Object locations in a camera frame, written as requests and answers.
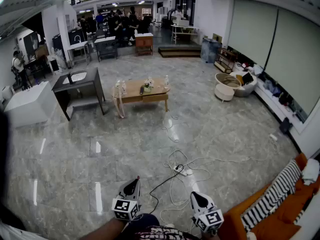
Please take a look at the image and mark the black cable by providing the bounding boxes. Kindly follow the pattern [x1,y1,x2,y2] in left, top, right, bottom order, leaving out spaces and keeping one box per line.
[149,166,185,215]

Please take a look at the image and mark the white cloth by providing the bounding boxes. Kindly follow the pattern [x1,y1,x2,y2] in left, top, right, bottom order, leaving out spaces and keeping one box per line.
[301,158,320,186]

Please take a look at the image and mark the metal shelf rack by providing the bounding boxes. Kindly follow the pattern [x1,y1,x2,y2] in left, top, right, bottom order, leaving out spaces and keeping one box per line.
[214,47,238,74]

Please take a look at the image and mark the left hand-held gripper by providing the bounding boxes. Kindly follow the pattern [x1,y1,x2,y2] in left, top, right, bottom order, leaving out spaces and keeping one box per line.
[111,176,141,222]

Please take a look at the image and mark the person's dark printed shirt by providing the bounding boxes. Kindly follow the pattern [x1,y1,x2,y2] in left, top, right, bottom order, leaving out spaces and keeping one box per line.
[134,225,201,240]

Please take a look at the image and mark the person's dark blue trousers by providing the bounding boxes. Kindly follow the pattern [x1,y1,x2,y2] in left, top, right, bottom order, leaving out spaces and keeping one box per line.
[124,213,161,240]

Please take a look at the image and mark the black laptop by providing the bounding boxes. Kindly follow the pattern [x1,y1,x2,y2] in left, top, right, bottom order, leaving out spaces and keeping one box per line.
[241,72,254,85]

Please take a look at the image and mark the white frame table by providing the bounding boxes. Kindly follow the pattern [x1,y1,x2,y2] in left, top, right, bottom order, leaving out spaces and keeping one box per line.
[67,40,91,69]

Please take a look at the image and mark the dark vanity cabinet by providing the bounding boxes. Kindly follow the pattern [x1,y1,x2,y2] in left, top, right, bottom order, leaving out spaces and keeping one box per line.
[51,67,106,122]

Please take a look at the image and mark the small cream round table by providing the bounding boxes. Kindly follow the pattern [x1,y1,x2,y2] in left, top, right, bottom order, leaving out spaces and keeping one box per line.
[214,83,236,102]

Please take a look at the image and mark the grey roller blind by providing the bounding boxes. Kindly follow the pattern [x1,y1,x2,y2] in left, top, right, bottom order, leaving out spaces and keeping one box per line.
[264,7,320,116]
[227,0,279,69]

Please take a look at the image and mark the black display board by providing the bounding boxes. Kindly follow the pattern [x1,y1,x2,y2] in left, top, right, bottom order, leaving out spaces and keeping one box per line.
[67,27,87,46]

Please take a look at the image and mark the white round chair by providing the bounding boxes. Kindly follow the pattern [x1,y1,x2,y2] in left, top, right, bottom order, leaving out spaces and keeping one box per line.
[229,70,258,98]

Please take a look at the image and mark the dark frame table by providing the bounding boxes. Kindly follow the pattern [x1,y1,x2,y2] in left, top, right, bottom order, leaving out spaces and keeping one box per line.
[94,35,118,62]

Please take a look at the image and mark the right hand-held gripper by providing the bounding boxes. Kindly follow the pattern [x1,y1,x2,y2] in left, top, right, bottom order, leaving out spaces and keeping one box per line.
[190,191,225,234]

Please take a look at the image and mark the white framed black panel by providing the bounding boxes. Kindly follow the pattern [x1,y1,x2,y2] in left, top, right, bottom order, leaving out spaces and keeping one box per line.
[47,55,63,75]

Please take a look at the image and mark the striped black white blanket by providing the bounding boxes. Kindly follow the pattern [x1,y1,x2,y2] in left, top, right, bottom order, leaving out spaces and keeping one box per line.
[241,159,302,232]

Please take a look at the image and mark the wooden coffee table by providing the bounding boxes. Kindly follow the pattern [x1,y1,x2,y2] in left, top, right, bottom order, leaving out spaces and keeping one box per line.
[110,77,171,119]

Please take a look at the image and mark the white power strip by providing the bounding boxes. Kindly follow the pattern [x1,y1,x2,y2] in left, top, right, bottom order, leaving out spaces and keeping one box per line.
[173,165,189,177]

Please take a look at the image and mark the dark grey box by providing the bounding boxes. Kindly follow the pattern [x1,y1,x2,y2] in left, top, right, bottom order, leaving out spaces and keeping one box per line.
[279,117,293,135]

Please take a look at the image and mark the pile of clothes and bags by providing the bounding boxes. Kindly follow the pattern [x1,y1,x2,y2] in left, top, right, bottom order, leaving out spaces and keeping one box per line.
[234,61,308,122]

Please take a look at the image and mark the person's left forearm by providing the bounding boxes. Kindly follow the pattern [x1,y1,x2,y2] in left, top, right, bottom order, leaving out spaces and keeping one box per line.
[79,217,128,240]

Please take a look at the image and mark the potted pink flowers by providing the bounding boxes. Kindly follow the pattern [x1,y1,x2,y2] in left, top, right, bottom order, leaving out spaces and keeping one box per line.
[143,76,155,93]

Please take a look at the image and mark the wooden cabinet with white top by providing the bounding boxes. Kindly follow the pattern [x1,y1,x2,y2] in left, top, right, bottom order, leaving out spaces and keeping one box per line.
[134,32,154,57]

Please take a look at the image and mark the blue grey marbled panel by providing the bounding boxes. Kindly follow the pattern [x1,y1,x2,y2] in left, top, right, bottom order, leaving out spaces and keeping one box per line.
[200,37,222,64]

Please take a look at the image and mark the orange sofa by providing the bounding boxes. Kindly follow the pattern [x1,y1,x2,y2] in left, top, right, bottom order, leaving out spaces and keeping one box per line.
[221,152,320,240]

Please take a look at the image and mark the white sink basin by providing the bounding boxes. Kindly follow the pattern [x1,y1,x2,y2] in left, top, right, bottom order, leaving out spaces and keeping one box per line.
[62,71,88,85]

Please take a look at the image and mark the white bathtub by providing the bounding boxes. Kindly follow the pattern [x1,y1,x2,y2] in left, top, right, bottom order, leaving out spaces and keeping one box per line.
[3,80,58,129]

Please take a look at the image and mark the white cable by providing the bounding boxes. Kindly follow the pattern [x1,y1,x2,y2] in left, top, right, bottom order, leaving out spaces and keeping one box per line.
[161,109,181,144]
[159,148,280,225]

